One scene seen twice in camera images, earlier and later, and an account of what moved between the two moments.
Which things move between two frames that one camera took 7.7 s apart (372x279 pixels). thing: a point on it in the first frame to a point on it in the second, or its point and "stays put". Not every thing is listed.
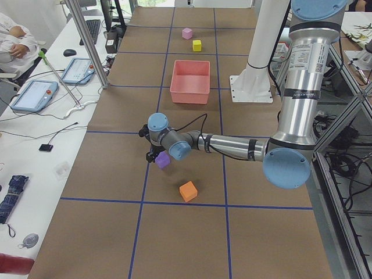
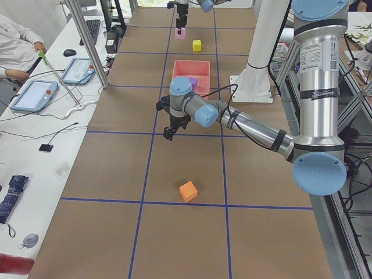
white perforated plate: [253, 84] stays put
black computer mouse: [69, 52] stays put
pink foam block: [187, 33] to [183, 33]
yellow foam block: [196, 45] stays put
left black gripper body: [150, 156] to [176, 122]
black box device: [113, 35] stays put
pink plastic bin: [190, 82] stays put
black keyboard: [92, 26] stays put
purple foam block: [163, 160] to [193, 81]
